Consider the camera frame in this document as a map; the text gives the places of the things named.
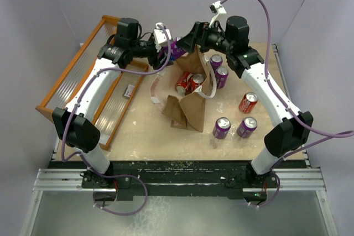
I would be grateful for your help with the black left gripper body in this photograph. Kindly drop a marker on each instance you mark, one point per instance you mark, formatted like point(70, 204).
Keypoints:
point(147, 50)

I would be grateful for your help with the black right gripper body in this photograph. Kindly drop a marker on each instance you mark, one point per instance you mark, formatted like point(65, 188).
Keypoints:
point(212, 38)

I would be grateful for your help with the purple soda can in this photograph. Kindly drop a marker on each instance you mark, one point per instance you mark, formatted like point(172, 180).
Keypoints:
point(221, 128)
point(176, 52)
point(216, 61)
point(247, 126)
point(221, 74)

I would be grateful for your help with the red cola can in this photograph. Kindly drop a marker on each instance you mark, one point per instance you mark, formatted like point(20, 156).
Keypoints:
point(248, 102)
point(196, 81)
point(182, 84)

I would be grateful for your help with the brown canvas tote bag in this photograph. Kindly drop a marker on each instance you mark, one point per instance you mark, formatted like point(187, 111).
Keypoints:
point(186, 111)

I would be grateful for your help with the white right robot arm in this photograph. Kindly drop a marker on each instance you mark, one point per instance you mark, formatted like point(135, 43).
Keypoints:
point(290, 123)

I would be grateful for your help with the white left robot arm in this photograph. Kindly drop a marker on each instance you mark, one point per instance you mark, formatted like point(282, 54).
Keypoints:
point(74, 123)

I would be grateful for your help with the small brown packet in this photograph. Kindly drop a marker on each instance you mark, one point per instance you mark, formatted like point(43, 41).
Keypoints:
point(129, 91)

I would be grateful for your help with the orange wooden framed tray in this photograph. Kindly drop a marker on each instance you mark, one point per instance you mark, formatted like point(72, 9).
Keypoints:
point(113, 107)

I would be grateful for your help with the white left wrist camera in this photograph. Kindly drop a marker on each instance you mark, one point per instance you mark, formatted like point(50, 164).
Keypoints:
point(161, 36)

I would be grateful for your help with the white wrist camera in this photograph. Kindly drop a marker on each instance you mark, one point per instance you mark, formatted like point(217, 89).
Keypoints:
point(218, 12)
point(161, 36)

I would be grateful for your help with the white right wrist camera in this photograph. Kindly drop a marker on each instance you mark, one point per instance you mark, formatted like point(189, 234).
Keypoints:
point(218, 12)

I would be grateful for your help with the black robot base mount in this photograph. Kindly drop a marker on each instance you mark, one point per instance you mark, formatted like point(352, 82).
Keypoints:
point(232, 179)

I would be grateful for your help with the aluminium front rail frame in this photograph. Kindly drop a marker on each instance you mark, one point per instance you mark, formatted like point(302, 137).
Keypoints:
point(59, 206)

